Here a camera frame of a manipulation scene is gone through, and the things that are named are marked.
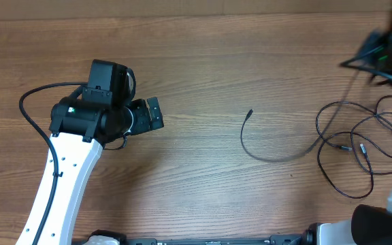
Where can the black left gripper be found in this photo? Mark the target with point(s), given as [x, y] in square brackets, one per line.
[144, 123]

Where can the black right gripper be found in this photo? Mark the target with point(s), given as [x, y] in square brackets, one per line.
[372, 42]

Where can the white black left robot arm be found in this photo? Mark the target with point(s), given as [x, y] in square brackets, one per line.
[98, 112]

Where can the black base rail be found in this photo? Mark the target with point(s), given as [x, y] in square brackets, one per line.
[109, 237]

